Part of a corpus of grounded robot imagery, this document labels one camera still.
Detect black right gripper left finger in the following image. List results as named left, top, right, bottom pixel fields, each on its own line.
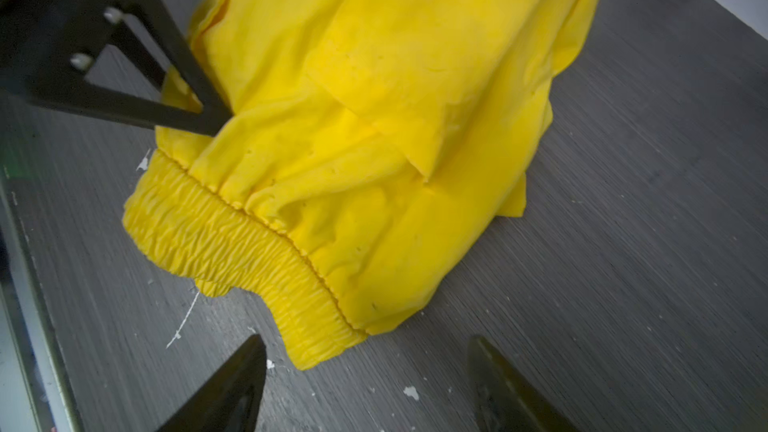
left=158, top=334, right=267, bottom=432

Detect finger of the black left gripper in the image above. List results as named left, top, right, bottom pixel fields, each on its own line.
left=1, top=0, right=233, bottom=136

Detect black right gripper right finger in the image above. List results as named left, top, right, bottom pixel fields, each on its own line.
left=467, top=335, right=578, bottom=432

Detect yellow shorts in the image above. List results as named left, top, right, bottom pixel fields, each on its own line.
left=123, top=0, right=599, bottom=370

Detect aluminium cage frame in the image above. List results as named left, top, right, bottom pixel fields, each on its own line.
left=1, top=179, right=83, bottom=431

